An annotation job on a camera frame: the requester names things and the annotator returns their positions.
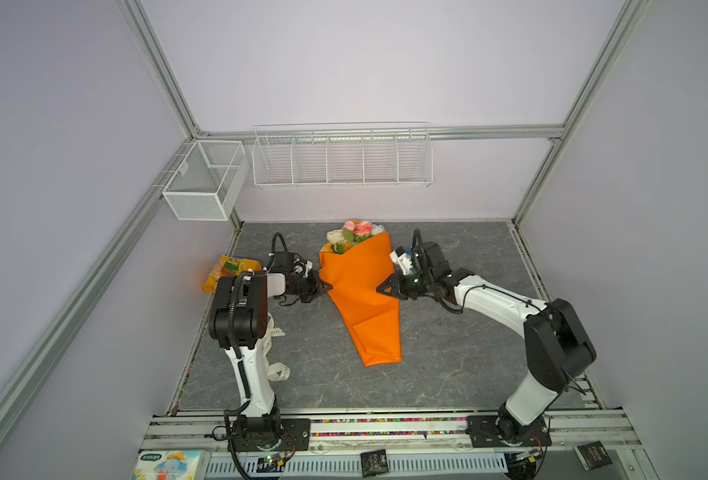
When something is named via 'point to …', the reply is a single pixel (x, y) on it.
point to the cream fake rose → (335, 236)
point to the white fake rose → (376, 230)
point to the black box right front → (593, 455)
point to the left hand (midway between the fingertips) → (334, 287)
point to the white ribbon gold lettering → (275, 371)
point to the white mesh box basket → (207, 180)
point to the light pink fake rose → (349, 225)
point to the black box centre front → (374, 463)
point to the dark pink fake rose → (363, 228)
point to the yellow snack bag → (226, 266)
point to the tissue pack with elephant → (188, 464)
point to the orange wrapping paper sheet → (370, 315)
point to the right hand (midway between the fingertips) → (377, 292)
